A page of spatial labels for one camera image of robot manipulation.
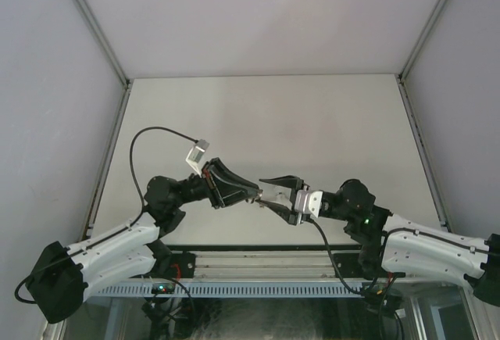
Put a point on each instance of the white plastic water faucet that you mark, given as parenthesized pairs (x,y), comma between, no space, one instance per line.
(275,194)

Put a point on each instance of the grey slotted cable duct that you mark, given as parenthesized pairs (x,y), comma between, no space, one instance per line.
(227,290)

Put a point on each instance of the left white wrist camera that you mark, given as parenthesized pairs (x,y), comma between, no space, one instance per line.
(196,156)

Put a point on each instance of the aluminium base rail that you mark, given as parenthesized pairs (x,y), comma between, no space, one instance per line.
(269,262)

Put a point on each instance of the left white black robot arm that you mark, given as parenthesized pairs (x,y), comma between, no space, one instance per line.
(64,277)

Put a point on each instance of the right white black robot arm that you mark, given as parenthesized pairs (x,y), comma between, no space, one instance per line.
(392,243)

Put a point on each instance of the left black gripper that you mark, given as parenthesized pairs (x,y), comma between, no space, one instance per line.
(219,180)

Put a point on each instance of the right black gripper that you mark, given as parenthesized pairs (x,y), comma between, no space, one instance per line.
(291,216)

